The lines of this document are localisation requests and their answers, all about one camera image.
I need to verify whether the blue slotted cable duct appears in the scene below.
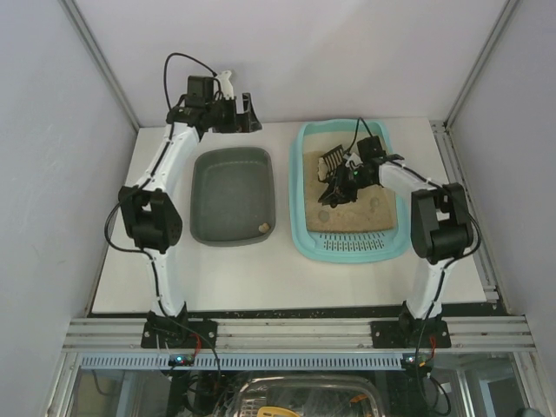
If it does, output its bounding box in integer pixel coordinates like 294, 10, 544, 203
81, 352, 404, 371

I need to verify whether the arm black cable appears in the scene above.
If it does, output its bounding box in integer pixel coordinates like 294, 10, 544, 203
162, 52, 218, 109
345, 116, 374, 153

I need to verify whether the clear plastic tub below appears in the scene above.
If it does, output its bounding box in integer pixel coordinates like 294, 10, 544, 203
217, 374, 387, 416

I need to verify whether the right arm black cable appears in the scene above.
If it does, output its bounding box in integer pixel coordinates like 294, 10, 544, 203
345, 116, 374, 153

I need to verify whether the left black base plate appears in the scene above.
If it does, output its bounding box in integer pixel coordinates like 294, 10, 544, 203
140, 315, 218, 349

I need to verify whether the beige cat litter sand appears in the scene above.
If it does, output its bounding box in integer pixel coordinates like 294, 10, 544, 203
303, 151, 397, 233

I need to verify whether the aluminium front rail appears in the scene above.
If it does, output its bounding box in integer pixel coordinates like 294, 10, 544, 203
63, 316, 535, 353

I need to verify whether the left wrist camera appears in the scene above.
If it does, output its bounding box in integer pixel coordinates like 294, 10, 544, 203
186, 76, 215, 106

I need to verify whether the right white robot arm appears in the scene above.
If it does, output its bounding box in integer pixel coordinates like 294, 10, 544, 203
317, 153, 480, 323

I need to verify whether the dark grey plastic bin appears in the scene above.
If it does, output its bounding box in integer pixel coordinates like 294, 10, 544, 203
189, 147, 275, 247

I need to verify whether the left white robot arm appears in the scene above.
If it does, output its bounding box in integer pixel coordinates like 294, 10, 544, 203
118, 93, 261, 317

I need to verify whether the black litter scoop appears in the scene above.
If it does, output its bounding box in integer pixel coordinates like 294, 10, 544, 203
318, 145, 347, 174

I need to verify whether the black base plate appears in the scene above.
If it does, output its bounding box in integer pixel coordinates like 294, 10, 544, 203
370, 320, 452, 348
140, 315, 218, 349

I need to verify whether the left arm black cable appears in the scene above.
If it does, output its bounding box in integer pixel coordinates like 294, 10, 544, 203
162, 52, 218, 109

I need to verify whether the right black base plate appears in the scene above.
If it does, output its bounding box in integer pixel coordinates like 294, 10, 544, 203
370, 320, 452, 348

